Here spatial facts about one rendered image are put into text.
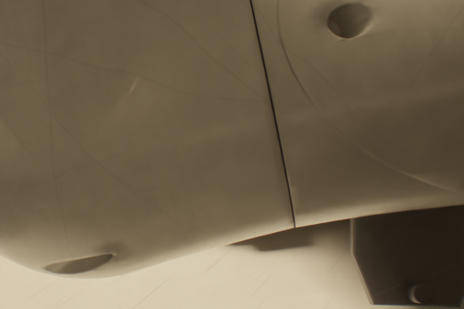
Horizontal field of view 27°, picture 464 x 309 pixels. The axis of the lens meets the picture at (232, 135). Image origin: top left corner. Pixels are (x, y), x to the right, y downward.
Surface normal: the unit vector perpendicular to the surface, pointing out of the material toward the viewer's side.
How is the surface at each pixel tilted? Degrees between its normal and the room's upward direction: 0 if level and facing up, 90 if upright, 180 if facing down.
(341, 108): 92
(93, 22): 85
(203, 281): 0
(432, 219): 65
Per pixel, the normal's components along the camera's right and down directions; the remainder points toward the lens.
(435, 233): -0.06, -0.16
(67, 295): 0.00, -0.96
